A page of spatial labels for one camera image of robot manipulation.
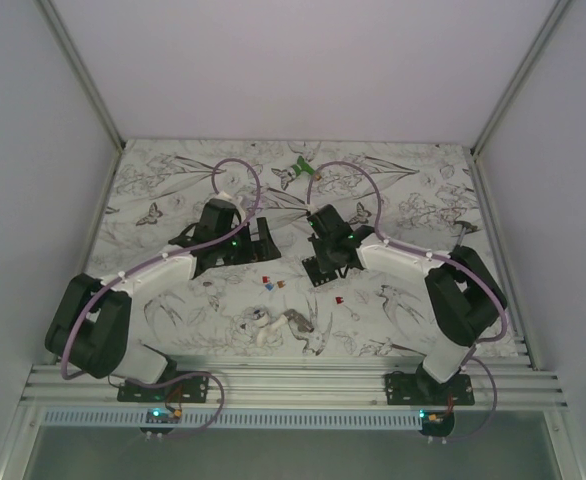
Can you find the grey metal bracket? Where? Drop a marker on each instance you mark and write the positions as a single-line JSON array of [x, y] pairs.
[[299, 325]]

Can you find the right aluminium corner post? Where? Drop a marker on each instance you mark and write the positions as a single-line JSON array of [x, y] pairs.
[[525, 68]]

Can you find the aluminium rail frame front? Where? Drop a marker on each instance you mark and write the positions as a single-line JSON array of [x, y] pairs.
[[510, 383]]

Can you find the left aluminium corner post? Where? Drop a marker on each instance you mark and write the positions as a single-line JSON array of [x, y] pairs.
[[70, 51]]

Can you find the black fuse box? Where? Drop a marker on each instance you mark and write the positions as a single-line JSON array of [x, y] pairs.
[[315, 274]]

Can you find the perforated grey cable duct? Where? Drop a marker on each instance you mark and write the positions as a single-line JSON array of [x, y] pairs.
[[239, 418]]

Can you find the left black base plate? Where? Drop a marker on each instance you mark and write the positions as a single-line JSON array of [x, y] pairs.
[[176, 388]]

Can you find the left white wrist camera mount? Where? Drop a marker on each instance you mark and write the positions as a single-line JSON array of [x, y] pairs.
[[236, 201]]

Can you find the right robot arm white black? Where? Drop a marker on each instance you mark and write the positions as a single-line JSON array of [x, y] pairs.
[[468, 305]]

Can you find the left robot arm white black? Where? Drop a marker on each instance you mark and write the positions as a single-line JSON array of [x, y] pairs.
[[91, 326]]

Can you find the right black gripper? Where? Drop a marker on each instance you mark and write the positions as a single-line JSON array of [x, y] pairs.
[[324, 265]]

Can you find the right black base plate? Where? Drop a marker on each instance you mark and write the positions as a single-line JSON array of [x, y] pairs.
[[413, 389]]

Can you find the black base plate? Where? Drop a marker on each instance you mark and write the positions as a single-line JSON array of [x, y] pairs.
[[176, 388], [413, 389]]

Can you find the green spray nozzle toy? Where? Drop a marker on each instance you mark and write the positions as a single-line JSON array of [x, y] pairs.
[[299, 167]]

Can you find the small grey hammer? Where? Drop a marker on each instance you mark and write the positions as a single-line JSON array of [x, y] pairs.
[[466, 228]]

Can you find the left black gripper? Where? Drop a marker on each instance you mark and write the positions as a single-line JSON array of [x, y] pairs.
[[256, 251]]

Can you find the floral printed table mat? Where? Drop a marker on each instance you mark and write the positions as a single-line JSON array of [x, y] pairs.
[[415, 192]]

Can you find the left small circuit board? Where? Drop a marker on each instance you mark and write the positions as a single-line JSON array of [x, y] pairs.
[[163, 416]]

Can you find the aluminium corner post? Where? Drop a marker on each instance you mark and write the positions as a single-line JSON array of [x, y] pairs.
[[525, 68], [70, 51]]

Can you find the small circuit board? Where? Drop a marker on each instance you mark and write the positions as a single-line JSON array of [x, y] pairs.
[[163, 416], [434, 417]]

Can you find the right small circuit board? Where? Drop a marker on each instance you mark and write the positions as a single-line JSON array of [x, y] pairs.
[[434, 417]]

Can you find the white pipe fitting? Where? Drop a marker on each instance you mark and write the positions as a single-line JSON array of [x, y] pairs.
[[262, 327]]

